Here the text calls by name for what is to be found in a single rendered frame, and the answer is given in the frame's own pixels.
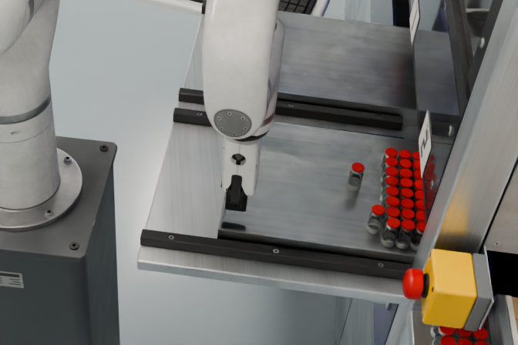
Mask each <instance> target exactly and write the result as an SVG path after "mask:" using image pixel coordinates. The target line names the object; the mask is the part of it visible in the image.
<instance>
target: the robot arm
mask: <svg viewBox="0 0 518 345"><path fill-rule="evenodd" d="M279 1H280V0H207V3H206V10H205V16H204V23H203V42H202V74H203V98H204V105H205V109H206V113H207V117H208V119H209V121H210V124H211V125H212V126H213V128H214V129H215V130H216V131H217V132H218V133H220V134H221V135H222V136H223V137H224V147H223V163H222V190H223V191H224V192H226V191H227V193H226V203H225V209H227V210H233V211H241V212H245V211H246V208H247V196H253V195H254V194H255V191H256V186H257V176H258V170H259V164H260V157H261V143H262V137H263V136H265V135H266V134H267V133H268V131H269V129H270V128H271V127H272V126H273V124H274V115H275V108H276V101H277V95H278V83H279V76H280V70H281V57H282V51H283V44H284V32H285V30H284V25H283V23H282V22H281V20H280V19H279V18H278V17H277V15H278V6H279ZM59 3H60V0H0V231H4V232H21V231H29V230H32V229H38V228H41V227H44V226H48V225H49V224H51V223H54V222H55V221H57V220H59V219H61V218H62V217H64V215H66V214H67V213H68V212H69V211H70V210H71V209H72V208H73V207H74V205H75V204H76V203H77V202H78V200H79V197H80V195H81V193H82V173H81V170H80V168H79V166H78V164H77V163H76V161H75V160H74V159H73V158H72V157H71V156H70V155H68V154H67V153H65V152H64V151H62V150H61V149H57V146H56V131H55V123H54V115H53V107H52V92H51V85H50V78H49V61H50V56H51V51H52V44H53V40H54V36H55V32H56V23H57V19H58V14H59Z"/></svg>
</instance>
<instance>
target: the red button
mask: <svg viewBox="0 0 518 345"><path fill-rule="evenodd" d="M424 288H425V281H424V275H423V271H422V270H420V269H414V268H411V269H408V270H407V271H406V272H405V275H404V277H403V281H402V291H403V293H404V296H405V297H406V298H407V299H409V300H419V299H420V298H421V295H422V291H423V290H424Z"/></svg>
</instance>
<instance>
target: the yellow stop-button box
mask: <svg viewBox="0 0 518 345"><path fill-rule="evenodd" d="M423 275H424V281H425V288H424V290H423V291H422V295H421V303H422V322H423V323H425V324H430V325H436V326H442V327H453V328H459V329H461V328H463V329H464V330H471V331H477V330H478V328H479V325H480V323H481V321H482V319H483V317H484V314H485V312H486V310H487V308H488V306H489V303H490V301H491V299H492V294H491V288H490V282H489V272H488V266H487V261H486V255H484V254H478V253H474V254H473V255H471V254H470V253H461V252H456V251H449V250H438V249H432V250H431V252H430V253H429V258H428V261H427V263H426V265H425V269H424V272H423Z"/></svg>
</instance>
